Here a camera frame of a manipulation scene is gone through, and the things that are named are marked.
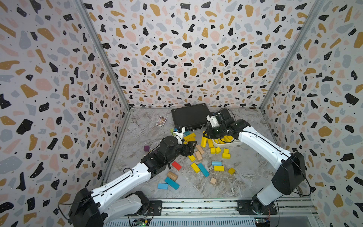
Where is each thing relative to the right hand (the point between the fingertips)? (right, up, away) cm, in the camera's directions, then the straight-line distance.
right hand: (204, 134), depth 81 cm
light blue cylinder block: (+9, -19, +8) cm, 23 cm away
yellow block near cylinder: (+10, -22, +7) cm, 25 cm away
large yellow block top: (-8, -5, +22) cm, 23 cm away
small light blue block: (-24, -30, 0) cm, 38 cm away
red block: (-17, -21, +9) cm, 28 cm away
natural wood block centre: (-3, -15, +11) cm, 19 cm away
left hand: (-7, -3, -7) cm, 10 cm away
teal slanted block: (0, -23, +7) cm, 24 cm away
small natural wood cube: (+5, -27, 0) cm, 27 cm away
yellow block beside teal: (-5, -21, +6) cm, 23 cm away
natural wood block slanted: (-1, -12, +14) cm, 18 cm away
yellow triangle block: (+17, -23, +5) cm, 29 cm away
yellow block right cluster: (+15, -15, +11) cm, 24 cm away
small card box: (-31, +7, +29) cm, 43 cm away
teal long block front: (-17, -29, 0) cm, 34 cm away
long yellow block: (-1, -5, 0) cm, 5 cm away
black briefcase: (-8, +11, +35) cm, 37 cm away
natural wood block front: (-19, -25, +2) cm, 31 cm away
